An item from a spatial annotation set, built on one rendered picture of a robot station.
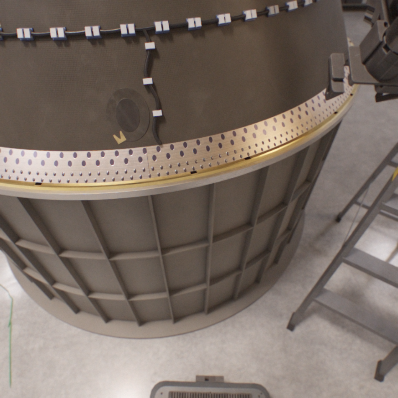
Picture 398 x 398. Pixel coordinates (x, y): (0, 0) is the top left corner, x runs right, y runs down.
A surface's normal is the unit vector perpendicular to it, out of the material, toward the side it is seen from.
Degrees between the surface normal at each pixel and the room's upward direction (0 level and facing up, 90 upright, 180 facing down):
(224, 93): 62
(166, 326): 0
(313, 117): 43
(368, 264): 0
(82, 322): 0
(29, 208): 90
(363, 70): 30
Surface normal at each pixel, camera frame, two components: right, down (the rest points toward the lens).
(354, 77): -0.01, -0.19
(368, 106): 0.00, -0.66
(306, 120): 0.43, -0.08
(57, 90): -0.01, 0.36
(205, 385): 0.02, -1.00
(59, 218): -0.11, 0.75
